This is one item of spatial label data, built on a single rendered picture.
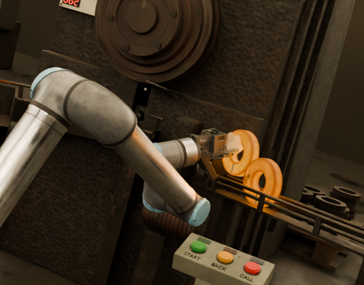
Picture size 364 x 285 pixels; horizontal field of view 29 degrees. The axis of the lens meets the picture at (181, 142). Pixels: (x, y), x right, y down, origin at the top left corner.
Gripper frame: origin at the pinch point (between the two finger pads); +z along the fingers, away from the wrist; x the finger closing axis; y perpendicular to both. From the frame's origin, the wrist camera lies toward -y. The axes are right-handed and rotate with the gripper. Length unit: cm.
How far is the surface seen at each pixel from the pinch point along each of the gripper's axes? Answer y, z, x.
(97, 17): 35, -21, 66
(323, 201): -84, 135, 96
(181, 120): 2.0, -4.8, 30.3
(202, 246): -7, -44, -42
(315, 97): -8, 88, 60
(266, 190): -7.4, -4.2, -19.4
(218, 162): -7.2, -3.8, 7.7
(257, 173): -4.5, -2.6, -12.2
